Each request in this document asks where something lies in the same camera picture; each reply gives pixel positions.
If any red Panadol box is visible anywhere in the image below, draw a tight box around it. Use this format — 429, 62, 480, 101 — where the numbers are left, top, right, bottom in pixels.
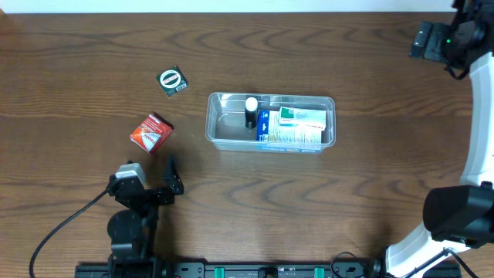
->
130, 112, 174, 154

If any green round-logo small box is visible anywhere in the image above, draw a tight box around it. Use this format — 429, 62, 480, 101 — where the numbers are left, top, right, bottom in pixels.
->
156, 66, 188, 97

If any black tube with white cap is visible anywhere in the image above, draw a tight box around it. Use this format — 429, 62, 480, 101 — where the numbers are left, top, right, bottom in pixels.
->
245, 97, 259, 129

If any blue fever patch packet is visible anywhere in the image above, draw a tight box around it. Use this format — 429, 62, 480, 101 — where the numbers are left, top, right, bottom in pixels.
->
256, 110, 322, 153

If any white green medicine box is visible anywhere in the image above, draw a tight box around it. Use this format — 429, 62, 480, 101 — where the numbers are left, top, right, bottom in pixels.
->
279, 107, 327, 131

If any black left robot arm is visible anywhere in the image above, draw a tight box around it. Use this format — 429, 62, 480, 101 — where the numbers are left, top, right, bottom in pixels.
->
107, 157, 184, 277

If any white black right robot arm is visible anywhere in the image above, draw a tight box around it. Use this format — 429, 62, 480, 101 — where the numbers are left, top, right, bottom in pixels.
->
364, 0, 493, 277

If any clear plastic container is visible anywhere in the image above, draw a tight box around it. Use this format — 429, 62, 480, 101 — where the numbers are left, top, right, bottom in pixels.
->
205, 92, 336, 154

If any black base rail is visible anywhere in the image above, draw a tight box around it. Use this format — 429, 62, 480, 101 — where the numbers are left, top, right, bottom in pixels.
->
75, 261, 462, 278

